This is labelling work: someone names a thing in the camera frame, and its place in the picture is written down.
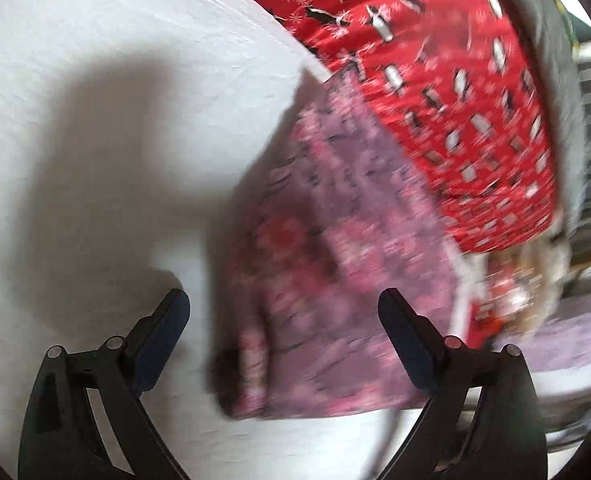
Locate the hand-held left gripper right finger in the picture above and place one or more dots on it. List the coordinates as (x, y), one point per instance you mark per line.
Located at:
(415, 345)

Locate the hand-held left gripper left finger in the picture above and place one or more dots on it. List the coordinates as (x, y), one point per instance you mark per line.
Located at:
(158, 345)

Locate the purple floral shirt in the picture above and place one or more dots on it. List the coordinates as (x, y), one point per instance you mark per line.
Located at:
(335, 240)

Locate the plush toy in plastic bag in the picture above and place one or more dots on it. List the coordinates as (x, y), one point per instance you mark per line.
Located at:
(520, 290)

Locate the lavender cloth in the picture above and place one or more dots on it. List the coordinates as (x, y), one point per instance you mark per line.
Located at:
(570, 330)

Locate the white quilted bedspread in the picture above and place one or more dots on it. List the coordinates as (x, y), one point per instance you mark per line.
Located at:
(125, 110)

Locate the red penguin print blanket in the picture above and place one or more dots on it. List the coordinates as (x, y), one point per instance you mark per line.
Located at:
(425, 60)

